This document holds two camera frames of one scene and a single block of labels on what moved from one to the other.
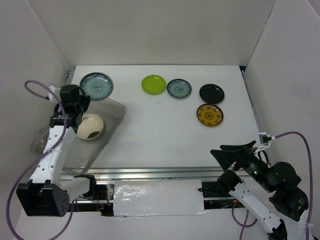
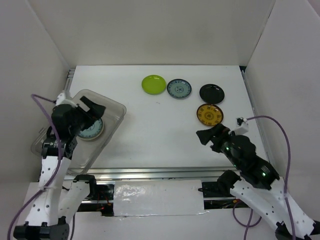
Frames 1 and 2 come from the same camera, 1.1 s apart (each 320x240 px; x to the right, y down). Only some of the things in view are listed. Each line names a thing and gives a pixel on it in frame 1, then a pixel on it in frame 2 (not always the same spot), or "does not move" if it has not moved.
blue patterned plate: [179, 88] does not move
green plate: [153, 84] does not move
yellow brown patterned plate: [209, 114] does not move
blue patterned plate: [98, 86] to [93, 130]
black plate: [211, 93] does not move
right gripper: [228, 153] to [220, 130]
